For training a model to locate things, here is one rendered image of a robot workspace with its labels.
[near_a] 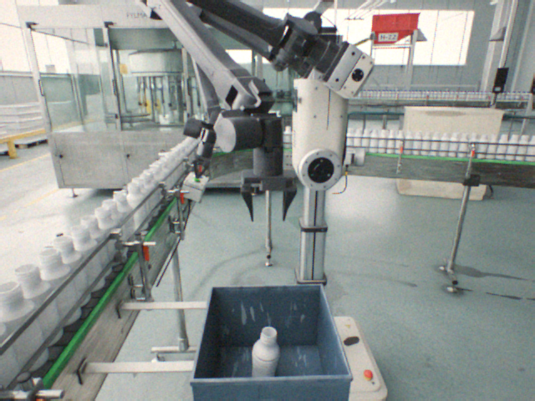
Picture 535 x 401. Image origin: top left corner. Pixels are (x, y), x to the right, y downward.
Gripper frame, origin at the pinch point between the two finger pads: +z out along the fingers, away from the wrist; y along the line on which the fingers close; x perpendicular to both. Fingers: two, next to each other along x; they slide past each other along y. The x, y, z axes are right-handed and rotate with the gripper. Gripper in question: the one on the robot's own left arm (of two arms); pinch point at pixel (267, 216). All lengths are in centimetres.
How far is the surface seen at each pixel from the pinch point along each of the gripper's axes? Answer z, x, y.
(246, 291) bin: 29.0, 16.3, -5.3
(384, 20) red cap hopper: -159, 644, 256
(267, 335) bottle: 34.6, 5.4, 0.2
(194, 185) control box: 11, 63, -27
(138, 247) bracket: 14.8, 16.2, -33.4
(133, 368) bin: 29.6, -8.9, -27.9
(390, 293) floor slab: 119, 143, 99
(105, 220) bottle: 8.4, 19.8, -42.4
